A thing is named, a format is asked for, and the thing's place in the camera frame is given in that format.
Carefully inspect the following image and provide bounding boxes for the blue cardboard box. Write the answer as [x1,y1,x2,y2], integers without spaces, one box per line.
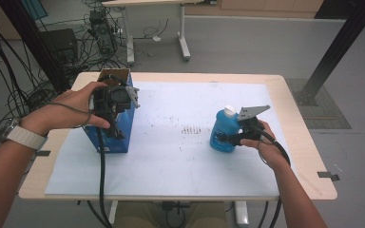
[83,67,137,155]

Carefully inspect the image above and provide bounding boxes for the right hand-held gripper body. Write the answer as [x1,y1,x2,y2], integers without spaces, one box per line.
[230,104,271,146]

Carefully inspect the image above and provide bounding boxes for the white strap wristwatch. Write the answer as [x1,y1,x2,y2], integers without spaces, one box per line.
[0,118,49,152]

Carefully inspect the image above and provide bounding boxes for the wooden cabinet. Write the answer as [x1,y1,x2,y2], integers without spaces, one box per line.
[184,0,325,19]

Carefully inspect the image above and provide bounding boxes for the black equipment box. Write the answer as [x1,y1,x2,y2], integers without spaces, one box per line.
[40,28,79,70]

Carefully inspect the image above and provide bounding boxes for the person's left hand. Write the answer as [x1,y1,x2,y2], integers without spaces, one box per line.
[20,81,111,136]

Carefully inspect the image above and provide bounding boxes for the white table leg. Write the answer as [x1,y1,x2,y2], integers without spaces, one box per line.
[106,199,120,226]
[234,200,250,228]

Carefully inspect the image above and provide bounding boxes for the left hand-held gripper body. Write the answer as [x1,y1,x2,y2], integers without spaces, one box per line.
[89,85,141,121]

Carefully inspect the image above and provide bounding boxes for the person's right hand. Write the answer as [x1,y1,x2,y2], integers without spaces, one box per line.
[240,120,288,172]

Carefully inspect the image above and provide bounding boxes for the white desk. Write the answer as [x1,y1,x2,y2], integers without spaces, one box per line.
[101,0,219,67]

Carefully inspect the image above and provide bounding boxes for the thin dark wrist cord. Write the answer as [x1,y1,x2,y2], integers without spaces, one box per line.
[257,139,279,166]
[48,101,93,129]

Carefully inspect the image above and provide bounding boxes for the black metal post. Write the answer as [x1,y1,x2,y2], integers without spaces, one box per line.
[293,0,365,107]
[0,0,73,93]

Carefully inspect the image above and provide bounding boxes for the white table mat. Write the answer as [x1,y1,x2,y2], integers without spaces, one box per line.
[44,81,303,198]

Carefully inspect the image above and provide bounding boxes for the black computer tower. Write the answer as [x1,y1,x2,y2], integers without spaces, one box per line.
[88,9,117,55]

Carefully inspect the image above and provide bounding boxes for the thick black gripper cable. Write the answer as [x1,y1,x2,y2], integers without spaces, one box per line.
[96,127,114,228]
[259,127,292,228]

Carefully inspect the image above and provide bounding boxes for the blue bottle with white cap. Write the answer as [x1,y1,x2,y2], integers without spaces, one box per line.
[209,104,247,154]

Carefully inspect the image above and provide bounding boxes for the teal panel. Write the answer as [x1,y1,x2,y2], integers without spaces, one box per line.
[20,0,48,21]

